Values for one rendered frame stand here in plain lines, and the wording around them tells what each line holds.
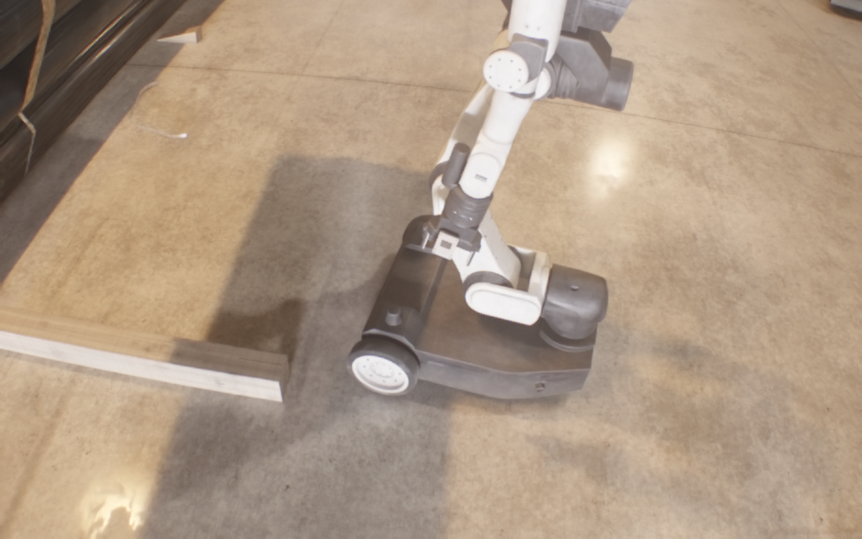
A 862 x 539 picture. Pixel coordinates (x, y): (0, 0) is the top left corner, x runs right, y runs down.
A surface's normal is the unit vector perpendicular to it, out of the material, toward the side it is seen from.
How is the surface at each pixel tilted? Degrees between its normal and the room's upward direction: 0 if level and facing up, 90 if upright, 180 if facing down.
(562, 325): 90
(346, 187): 0
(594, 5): 90
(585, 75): 90
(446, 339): 0
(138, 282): 0
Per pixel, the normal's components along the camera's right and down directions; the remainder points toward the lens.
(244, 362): 0.09, -0.72
